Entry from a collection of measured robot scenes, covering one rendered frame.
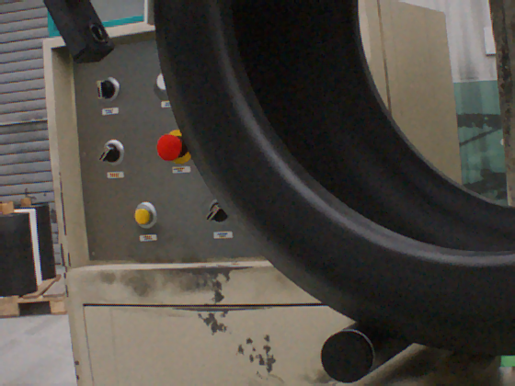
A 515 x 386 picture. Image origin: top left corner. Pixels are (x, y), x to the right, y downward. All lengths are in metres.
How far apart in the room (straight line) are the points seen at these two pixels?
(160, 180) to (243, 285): 0.22
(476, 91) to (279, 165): 9.37
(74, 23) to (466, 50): 9.28
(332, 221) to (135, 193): 0.92
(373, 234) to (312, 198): 0.06
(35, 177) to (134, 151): 9.03
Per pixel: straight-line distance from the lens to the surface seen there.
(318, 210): 0.85
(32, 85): 10.74
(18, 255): 7.49
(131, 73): 1.73
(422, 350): 1.08
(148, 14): 0.92
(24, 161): 10.77
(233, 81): 0.87
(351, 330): 0.91
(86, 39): 1.09
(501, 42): 1.22
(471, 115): 10.20
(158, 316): 1.68
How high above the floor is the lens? 1.09
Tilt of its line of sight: 3 degrees down
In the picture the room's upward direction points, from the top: 5 degrees counter-clockwise
